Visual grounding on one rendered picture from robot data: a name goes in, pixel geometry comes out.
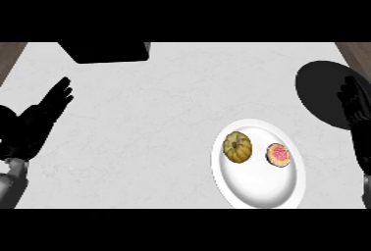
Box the white oval plate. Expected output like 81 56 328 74
210 118 307 210

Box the pink halved fruit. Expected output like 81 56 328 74
265 142 293 169

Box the yellow-green squash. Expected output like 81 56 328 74
222 130 254 165

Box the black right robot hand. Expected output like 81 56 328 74
336 75 371 176

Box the black round pan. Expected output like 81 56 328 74
294 60 371 130

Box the black box appliance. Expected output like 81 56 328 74
56 41 152 65

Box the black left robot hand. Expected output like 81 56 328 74
0 76 75 162

